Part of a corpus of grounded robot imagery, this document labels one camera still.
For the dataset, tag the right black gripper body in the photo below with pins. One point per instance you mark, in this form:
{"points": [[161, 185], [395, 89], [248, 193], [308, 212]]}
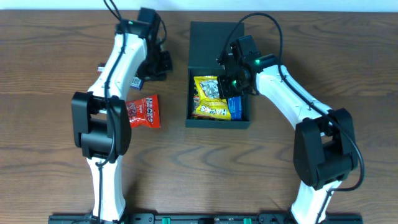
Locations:
{"points": [[225, 88]]}

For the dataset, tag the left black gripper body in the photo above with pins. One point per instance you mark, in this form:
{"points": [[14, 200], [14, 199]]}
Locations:
{"points": [[152, 70]]}

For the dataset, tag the black cardboard gift box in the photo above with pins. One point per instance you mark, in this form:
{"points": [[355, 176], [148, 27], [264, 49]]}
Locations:
{"points": [[206, 42]]}

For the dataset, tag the blue Oreo cookie pack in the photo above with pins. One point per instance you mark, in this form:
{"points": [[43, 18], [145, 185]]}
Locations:
{"points": [[235, 108]]}

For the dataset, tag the yellow Hacks candy bag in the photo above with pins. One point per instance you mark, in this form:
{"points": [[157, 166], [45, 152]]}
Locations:
{"points": [[210, 104]]}

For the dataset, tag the Haribo gummy candy bag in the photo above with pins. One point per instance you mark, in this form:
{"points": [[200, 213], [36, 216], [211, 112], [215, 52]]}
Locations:
{"points": [[196, 103]]}

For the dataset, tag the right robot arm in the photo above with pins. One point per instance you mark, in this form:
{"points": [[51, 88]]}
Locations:
{"points": [[326, 157]]}

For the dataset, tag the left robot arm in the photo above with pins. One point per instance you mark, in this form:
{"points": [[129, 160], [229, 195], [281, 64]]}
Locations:
{"points": [[101, 126]]}

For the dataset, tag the small blue candy bar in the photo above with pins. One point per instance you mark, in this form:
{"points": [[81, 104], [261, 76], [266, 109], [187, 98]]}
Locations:
{"points": [[137, 83]]}

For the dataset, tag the red Hacks candy bag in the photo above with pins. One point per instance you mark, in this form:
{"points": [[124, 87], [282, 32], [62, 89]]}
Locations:
{"points": [[144, 112]]}

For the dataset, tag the green black candy bar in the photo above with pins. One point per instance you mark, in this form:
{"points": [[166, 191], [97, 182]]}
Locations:
{"points": [[100, 67]]}

